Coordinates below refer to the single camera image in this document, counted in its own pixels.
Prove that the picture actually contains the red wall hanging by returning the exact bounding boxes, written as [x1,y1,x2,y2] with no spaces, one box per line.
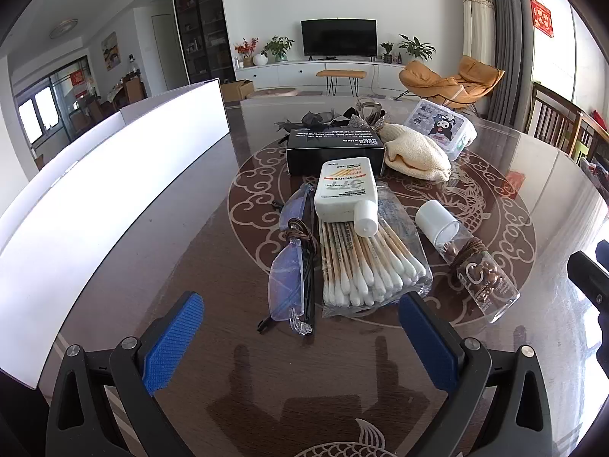
[530,0,555,39]

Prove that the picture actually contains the black television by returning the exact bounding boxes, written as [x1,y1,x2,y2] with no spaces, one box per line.
[301,19,379,60]

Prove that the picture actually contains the green potted plant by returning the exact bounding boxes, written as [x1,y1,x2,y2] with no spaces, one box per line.
[261,35,295,64]

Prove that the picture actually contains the brown hair tie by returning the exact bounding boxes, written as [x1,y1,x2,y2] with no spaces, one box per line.
[285,218,317,253]
[450,240,491,272]

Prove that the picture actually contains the clear plastic box cartoon lid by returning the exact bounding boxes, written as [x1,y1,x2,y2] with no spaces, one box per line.
[403,99,477,161]

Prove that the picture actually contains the grey curtain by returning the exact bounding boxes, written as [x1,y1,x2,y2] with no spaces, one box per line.
[476,0,536,125]

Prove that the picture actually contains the orange lounge chair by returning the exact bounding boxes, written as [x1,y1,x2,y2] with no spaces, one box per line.
[399,56,505,116]

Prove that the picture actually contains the red flower arrangement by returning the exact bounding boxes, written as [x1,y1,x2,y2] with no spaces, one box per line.
[234,38,260,68]

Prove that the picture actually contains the wooden dining chair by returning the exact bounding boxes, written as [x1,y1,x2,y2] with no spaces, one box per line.
[124,75,146,104]

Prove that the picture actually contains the black mesh hair bow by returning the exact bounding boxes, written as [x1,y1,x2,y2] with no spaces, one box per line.
[275,109,362,134]

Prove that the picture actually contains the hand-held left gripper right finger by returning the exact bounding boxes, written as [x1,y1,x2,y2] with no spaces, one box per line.
[399,291,553,457]

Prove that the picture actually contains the round ceiling lamp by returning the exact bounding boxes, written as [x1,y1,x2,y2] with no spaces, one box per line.
[50,19,78,39]

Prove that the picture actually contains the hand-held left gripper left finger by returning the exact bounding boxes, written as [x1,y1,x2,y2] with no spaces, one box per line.
[46,291,205,457]

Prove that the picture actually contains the black rectangular box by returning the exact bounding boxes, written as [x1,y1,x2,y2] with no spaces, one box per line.
[286,128,386,177]

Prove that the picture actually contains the dark glass display cabinet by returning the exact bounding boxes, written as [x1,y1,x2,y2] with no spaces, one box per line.
[171,0,236,84]

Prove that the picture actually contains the white television cabinet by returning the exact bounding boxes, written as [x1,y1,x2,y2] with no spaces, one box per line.
[234,59,410,92]

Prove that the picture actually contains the white interior door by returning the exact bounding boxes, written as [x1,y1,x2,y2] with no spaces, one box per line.
[151,13,174,95]

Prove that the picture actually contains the leafy potted plant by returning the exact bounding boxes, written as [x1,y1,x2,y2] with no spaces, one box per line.
[399,34,436,62]

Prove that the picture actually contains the brown cardboard box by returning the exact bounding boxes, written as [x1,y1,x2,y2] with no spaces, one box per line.
[220,79,255,103]

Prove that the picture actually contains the dark wooden chair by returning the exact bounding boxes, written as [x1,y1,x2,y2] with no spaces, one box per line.
[526,82,609,165]

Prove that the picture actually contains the silver sequin bow hair clip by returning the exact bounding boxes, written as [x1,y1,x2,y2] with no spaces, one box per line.
[354,96,392,130]

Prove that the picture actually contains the pack of cotton swabs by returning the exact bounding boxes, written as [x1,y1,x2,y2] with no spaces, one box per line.
[316,185,434,319]

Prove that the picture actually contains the clear bottle with white cap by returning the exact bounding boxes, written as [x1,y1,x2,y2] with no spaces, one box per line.
[415,199,521,323]

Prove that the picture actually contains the white sunscreen bottle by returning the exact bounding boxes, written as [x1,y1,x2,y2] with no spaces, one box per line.
[313,157,379,238]

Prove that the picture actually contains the framed wall painting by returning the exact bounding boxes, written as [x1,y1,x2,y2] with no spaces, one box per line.
[101,32,120,71]

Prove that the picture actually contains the white cardboard box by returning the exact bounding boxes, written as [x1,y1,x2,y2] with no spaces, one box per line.
[0,78,231,388]

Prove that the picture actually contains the white standing air conditioner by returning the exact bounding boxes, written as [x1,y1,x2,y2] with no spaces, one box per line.
[461,0,496,81]

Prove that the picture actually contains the orange bench with metal legs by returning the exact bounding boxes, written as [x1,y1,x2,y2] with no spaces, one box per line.
[316,70,368,97]

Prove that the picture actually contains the clear safety glasses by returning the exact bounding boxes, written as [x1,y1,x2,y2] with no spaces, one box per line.
[258,183,319,339]

